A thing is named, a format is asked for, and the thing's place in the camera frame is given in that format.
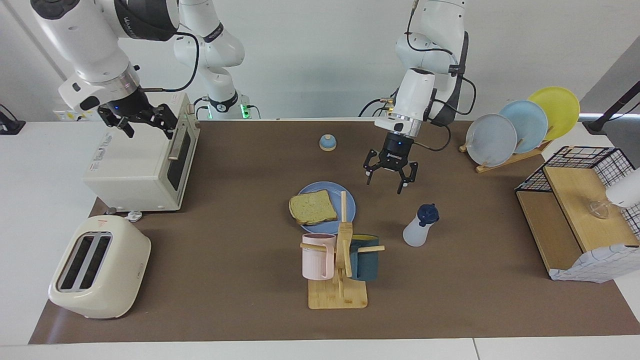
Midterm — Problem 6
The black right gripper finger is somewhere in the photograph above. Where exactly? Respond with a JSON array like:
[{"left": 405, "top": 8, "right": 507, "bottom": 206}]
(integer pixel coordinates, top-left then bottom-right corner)
[
  {"left": 98, "top": 108, "right": 136, "bottom": 139},
  {"left": 155, "top": 104, "right": 179, "bottom": 140}
]

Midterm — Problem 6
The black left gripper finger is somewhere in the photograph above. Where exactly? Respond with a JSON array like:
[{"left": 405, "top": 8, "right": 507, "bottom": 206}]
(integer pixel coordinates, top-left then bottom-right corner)
[
  {"left": 363, "top": 148, "right": 381, "bottom": 186},
  {"left": 397, "top": 161, "right": 419, "bottom": 195}
]

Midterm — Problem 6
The blue-capped translucent squeeze bottle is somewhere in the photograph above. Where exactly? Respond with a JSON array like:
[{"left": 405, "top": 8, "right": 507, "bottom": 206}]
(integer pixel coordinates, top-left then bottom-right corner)
[{"left": 402, "top": 203, "right": 441, "bottom": 248}]

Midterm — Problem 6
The toasted bread slice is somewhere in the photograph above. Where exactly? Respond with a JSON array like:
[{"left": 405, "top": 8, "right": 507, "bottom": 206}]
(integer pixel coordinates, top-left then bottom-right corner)
[{"left": 288, "top": 189, "right": 338, "bottom": 226}]

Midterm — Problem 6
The periwinkle blue plate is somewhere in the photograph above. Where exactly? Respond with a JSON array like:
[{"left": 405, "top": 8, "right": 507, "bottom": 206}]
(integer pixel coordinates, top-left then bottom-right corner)
[{"left": 297, "top": 181, "right": 357, "bottom": 236}]

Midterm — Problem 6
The pale grey plate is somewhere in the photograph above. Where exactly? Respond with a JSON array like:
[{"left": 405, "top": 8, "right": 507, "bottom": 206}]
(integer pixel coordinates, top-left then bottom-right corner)
[{"left": 465, "top": 113, "right": 518, "bottom": 167}]

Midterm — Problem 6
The wooden plate rack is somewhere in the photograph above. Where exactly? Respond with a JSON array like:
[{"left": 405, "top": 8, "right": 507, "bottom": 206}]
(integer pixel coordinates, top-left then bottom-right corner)
[{"left": 459, "top": 139, "right": 555, "bottom": 174}]

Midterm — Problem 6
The light blue plate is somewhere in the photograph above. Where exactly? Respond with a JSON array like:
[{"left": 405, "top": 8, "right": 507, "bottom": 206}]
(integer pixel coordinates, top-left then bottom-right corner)
[{"left": 499, "top": 100, "right": 549, "bottom": 154}]

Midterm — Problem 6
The yellow plate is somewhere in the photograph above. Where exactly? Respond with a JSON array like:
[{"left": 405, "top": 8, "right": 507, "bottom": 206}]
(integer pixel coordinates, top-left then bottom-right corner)
[{"left": 528, "top": 86, "right": 581, "bottom": 142}]

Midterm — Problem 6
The white toaster oven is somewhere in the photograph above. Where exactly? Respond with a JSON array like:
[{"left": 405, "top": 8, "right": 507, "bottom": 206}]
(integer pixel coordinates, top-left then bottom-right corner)
[{"left": 83, "top": 91, "right": 201, "bottom": 213}]

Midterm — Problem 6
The dark teal mug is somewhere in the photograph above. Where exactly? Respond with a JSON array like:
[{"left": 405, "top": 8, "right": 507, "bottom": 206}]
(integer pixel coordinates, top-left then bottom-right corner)
[{"left": 349, "top": 234, "right": 381, "bottom": 281}]

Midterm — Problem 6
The black clamp base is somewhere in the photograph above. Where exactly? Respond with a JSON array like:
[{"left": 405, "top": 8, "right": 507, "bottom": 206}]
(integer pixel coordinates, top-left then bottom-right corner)
[{"left": 0, "top": 104, "right": 27, "bottom": 136}]

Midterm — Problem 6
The pink mug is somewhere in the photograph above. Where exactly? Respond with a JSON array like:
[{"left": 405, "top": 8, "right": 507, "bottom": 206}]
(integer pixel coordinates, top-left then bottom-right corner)
[{"left": 301, "top": 233, "right": 337, "bottom": 281}]

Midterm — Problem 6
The brown table mat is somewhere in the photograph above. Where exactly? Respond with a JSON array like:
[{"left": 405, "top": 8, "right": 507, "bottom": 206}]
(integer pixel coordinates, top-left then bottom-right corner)
[{"left": 28, "top": 120, "right": 640, "bottom": 345}]

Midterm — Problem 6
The wooden mug tree stand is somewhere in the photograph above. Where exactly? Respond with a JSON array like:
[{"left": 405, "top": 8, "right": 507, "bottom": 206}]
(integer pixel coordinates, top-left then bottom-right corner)
[{"left": 300, "top": 191, "right": 386, "bottom": 310}]

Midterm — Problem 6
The cream two-slot toaster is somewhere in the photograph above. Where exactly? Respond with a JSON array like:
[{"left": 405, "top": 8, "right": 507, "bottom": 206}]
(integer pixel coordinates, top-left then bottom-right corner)
[{"left": 48, "top": 215, "right": 152, "bottom": 320}]

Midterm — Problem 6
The wooden shelf unit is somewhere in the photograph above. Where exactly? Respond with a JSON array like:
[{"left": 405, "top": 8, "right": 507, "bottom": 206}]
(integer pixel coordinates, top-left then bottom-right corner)
[{"left": 515, "top": 165, "right": 640, "bottom": 281}]

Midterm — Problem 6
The black stand pole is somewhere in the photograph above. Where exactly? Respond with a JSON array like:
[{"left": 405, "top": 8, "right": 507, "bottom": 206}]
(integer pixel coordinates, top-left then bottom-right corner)
[{"left": 582, "top": 80, "right": 640, "bottom": 136}]

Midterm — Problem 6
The white cylinder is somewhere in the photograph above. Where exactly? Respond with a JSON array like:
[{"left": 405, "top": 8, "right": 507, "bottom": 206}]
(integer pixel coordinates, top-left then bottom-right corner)
[{"left": 605, "top": 168, "right": 640, "bottom": 208}]

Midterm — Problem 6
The white wall power strip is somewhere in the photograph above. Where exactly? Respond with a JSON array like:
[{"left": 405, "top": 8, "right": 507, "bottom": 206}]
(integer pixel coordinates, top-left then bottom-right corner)
[{"left": 52, "top": 107, "right": 101, "bottom": 122}]

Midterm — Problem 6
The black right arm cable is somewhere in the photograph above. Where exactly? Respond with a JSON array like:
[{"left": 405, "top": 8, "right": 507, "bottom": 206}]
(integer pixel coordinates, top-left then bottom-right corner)
[{"left": 142, "top": 31, "right": 201, "bottom": 93}]

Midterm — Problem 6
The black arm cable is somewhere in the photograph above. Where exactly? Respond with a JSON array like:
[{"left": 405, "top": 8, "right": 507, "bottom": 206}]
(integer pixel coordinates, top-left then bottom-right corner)
[
  {"left": 405, "top": 0, "right": 477, "bottom": 152},
  {"left": 142, "top": 31, "right": 201, "bottom": 93}
]

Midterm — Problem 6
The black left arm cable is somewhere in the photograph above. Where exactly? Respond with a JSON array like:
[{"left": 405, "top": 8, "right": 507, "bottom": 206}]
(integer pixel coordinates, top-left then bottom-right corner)
[{"left": 405, "top": 0, "right": 477, "bottom": 152}]

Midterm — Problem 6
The black wire basket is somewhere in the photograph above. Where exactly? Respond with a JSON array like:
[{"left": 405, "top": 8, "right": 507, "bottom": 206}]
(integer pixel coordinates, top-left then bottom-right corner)
[{"left": 515, "top": 146, "right": 640, "bottom": 236}]

